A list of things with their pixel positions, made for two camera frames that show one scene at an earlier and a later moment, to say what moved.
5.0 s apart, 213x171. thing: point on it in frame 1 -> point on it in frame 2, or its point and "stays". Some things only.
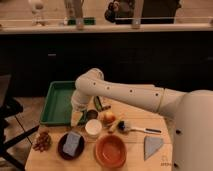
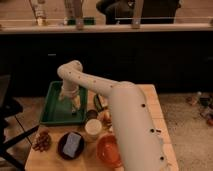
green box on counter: x=86 y=21 stays
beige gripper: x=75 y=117 -> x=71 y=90
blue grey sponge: x=71 y=143 stays
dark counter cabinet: x=175 y=60 stays
